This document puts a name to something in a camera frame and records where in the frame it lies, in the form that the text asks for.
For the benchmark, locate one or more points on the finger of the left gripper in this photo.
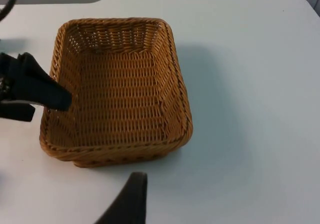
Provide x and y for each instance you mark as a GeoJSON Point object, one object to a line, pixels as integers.
{"type": "Point", "coordinates": [17, 112]}

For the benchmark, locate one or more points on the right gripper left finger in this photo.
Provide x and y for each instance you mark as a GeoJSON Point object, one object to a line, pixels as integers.
{"type": "Point", "coordinates": [42, 89]}

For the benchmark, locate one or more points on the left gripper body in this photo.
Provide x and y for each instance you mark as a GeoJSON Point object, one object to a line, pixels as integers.
{"type": "Point", "coordinates": [6, 76]}

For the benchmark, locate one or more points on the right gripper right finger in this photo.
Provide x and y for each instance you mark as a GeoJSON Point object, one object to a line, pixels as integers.
{"type": "Point", "coordinates": [130, 204]}

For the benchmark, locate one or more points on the pale brown wicker basket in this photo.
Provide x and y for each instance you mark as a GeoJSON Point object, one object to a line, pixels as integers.
{"type": "Point", "coordinates": [120, 91]}

